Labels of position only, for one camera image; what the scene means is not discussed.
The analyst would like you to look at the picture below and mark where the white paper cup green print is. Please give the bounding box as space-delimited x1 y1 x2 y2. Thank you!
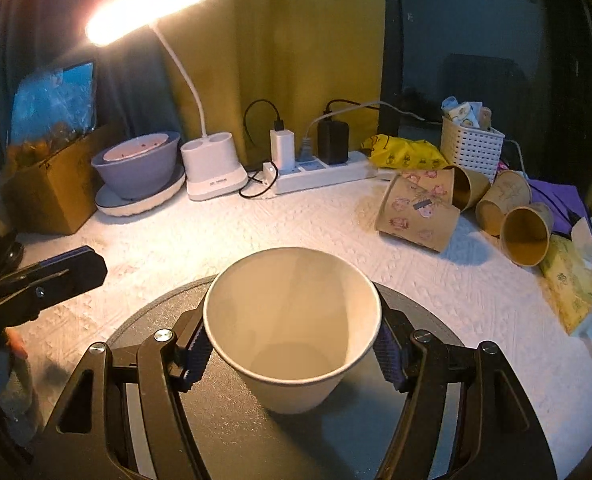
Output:
203 247 383 415

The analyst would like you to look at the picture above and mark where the rightmost brown paper cup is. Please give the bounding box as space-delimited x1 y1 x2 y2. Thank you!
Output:
500 203 554 266

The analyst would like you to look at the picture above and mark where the brown paper cup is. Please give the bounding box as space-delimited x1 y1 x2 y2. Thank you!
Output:
375 176 460 252
500 203 554 266
401 168 455 204

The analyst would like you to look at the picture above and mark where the front brown paper cup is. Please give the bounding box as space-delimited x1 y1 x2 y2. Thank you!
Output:
375 176 460 252

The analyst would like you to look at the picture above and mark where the brown cup with drawing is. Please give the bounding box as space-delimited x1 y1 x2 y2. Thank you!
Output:
476 170 532 236

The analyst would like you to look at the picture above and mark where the brown cup behind pair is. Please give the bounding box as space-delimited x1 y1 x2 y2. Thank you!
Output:
448 165 491 211

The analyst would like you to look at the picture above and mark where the rear brown paper cup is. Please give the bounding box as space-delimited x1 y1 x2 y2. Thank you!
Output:
401 168 455 204

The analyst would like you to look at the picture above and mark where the left hand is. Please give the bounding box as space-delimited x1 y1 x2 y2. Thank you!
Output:
5 328 28 360

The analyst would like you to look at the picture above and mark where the cardboard box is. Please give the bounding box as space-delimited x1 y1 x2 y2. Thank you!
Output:
0 122 126 235

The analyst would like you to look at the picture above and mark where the white plate under bowl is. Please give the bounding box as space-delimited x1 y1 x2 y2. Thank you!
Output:
95 164 186 218

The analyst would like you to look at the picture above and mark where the round grey mat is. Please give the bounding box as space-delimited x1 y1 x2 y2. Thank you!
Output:
107 278 463 479

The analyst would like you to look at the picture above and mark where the yellow tissue pack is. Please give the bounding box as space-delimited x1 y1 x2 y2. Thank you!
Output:
540 218 592 336

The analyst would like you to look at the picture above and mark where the purple bowl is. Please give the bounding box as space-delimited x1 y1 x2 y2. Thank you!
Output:
91 131 180 200

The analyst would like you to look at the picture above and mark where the blue plastic bag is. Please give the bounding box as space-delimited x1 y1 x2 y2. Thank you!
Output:
6 61 96 168

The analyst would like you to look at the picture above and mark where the pink inner bowl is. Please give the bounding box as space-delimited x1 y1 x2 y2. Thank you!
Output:
103 133 169 162

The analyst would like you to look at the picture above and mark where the white desk lamp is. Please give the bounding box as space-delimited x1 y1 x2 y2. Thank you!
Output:
84 0 248 202

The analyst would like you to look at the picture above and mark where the purple cloth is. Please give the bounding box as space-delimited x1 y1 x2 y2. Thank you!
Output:
528 179 592 240

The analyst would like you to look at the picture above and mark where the white woven basket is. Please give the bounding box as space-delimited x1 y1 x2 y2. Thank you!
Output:
440 117 505 182

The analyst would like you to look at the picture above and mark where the white usb charger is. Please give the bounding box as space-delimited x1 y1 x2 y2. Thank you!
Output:
270 129 296 174

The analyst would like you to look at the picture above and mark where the yellow snack bag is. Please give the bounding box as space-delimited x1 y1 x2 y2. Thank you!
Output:
360 134 448 170

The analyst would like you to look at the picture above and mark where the white power strip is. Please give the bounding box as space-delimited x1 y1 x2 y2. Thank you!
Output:
261 151 378 195

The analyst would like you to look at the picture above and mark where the black power adapter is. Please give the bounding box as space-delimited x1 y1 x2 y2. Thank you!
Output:
317 118 349 165

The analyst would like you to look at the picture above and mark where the yellow curtain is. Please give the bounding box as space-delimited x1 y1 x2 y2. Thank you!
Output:
159 0 386 166

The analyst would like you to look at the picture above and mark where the black usb cable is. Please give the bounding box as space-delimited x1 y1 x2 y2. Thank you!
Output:
237 98 286 200

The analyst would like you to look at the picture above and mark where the grey charging cable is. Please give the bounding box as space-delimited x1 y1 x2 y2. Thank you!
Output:
302 100 443 162

